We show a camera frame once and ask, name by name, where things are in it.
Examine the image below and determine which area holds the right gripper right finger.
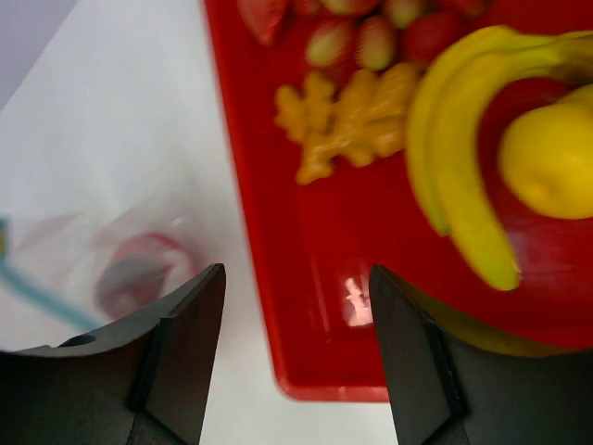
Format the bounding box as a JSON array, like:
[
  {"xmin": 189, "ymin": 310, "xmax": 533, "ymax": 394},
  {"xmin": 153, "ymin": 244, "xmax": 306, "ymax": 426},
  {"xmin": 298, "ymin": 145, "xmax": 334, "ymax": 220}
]
[{"xmin": 370, "ymin": 266, "xmax": 470, "ymax": 444}]

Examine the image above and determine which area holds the yellow banana bunch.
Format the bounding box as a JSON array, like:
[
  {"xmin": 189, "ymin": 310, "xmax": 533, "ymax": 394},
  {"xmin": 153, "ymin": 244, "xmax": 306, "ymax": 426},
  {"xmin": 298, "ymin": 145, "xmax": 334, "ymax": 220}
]
[{"xmin": 406, "ymin": 25, "xmax": 592, "ymax": 291}]

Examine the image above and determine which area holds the strawberry pile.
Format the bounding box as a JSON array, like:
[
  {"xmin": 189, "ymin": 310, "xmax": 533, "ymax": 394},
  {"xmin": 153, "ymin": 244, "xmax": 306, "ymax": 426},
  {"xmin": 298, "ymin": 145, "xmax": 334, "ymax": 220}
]
[{"xmin": 236, "ymin": 1, "xmax": 489, "ymax": 71}]

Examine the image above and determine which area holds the red plastic bin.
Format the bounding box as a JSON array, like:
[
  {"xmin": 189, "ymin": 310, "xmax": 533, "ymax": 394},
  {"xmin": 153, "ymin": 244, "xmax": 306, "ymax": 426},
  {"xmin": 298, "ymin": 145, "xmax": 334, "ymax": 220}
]
[{"xmin": 206, "ymin": 1, "xmax": 592, "ymax": 401}]

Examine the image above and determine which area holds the yellow grape cluster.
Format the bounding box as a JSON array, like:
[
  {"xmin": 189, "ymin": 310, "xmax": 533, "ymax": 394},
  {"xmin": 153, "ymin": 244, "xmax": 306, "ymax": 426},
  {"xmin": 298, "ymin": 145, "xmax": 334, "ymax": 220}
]
[{"xmin": 274, "ymin": 62, "xmax": 420, "ymax": 184}]

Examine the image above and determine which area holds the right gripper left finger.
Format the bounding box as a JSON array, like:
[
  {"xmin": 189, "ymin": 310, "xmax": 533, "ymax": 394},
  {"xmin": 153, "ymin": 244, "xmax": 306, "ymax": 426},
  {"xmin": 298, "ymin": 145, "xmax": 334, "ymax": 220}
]
[{"xmin": 127, "ymin": 263, "xmax": 226, "ymax": 444}]

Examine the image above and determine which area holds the clear zip top bag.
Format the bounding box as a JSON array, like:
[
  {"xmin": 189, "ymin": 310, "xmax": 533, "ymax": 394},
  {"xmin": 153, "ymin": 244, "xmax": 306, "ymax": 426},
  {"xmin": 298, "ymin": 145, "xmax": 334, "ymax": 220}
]
[{"xmin": 1, "ymin": 202, "xmax": 201, "ymax": 350}]

